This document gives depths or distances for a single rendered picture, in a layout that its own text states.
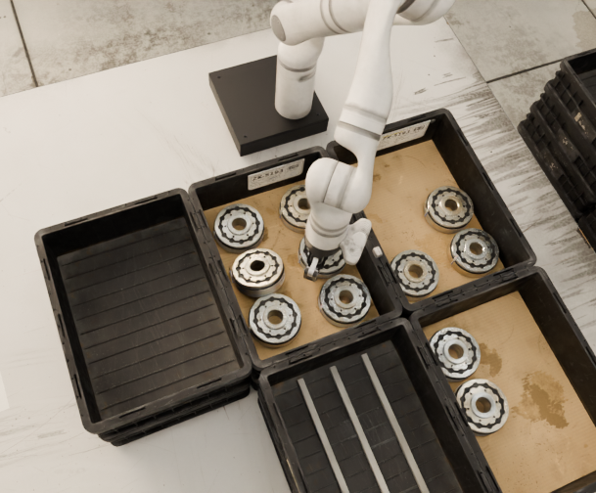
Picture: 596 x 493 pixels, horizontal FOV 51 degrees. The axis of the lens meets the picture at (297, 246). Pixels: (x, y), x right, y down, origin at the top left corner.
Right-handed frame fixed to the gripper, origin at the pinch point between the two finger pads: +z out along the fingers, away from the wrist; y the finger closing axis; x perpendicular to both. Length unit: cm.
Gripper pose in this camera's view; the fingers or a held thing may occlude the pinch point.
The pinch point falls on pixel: (317, 261)
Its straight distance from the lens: 125.8
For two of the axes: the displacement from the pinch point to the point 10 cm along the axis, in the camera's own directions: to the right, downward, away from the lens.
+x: 9.3, 3.6, -0.8
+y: -3.6, 8.4, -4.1
